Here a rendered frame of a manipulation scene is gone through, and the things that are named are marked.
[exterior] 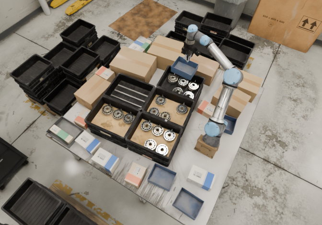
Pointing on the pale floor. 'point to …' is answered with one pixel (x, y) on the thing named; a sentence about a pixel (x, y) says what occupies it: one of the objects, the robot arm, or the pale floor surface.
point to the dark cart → (9, 160)
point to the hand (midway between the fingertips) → (188, 61)
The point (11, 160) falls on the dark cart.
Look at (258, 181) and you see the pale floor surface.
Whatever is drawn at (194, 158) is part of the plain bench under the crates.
